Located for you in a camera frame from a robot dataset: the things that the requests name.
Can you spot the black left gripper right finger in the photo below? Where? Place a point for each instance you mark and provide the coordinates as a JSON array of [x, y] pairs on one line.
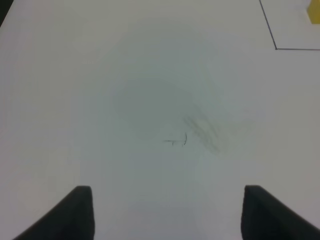
[[264, 217]]

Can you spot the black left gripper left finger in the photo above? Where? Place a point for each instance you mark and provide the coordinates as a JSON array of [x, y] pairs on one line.
[[71, 219]]

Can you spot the yellow template block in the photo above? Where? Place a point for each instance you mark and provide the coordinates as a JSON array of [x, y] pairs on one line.
[[313, 11]]

